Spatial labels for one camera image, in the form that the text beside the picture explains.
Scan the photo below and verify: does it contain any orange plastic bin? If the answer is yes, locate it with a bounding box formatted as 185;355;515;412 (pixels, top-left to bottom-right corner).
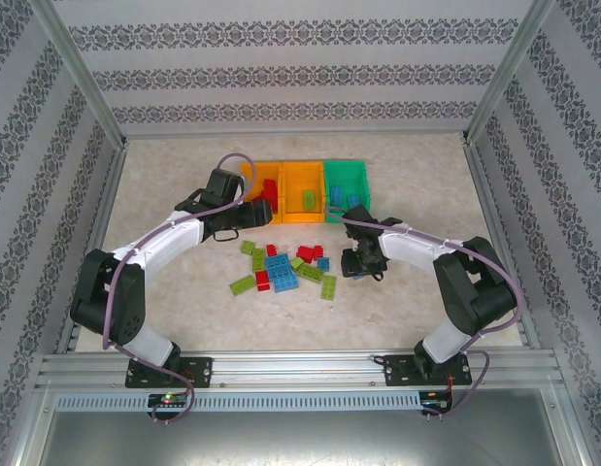
240;161;285;225
282;161;326;225

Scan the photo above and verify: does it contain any green plastic bin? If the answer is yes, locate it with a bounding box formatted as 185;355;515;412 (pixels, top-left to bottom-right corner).
322;159;374;227

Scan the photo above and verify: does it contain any large blue lego brick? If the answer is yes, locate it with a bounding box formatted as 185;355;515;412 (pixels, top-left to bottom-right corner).
269;267;302;294

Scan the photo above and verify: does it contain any grey metal panel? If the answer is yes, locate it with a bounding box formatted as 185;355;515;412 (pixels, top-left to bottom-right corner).
37;410;581;466

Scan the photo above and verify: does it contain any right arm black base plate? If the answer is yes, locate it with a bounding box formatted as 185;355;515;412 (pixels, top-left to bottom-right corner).
382;353;474;387

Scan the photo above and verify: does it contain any aluminium mounting rail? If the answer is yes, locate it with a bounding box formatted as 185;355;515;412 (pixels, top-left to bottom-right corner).
35;349;566;390

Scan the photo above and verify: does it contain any aluminium side rail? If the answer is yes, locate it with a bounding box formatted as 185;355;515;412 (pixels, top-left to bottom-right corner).
54;138;131;354
462;135;543;350

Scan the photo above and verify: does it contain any grey slotted cable duct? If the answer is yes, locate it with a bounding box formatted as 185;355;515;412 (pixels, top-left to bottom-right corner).
54;390;423;412

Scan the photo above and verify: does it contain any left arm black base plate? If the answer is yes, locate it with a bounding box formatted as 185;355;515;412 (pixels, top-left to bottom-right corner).
124;356;214;388

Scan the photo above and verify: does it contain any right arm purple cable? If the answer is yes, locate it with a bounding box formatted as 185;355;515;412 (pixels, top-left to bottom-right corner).
323;205;522;418

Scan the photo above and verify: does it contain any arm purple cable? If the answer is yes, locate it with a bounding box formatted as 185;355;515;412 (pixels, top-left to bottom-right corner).
323;205;522;418
102;152;258;424

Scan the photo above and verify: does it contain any aluminium frame post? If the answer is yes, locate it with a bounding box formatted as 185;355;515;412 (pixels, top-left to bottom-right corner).
26;0;131;150
460;0;557;147

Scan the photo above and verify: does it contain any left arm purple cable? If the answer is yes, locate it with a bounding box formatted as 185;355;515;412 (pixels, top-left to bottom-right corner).
102;152;258;424

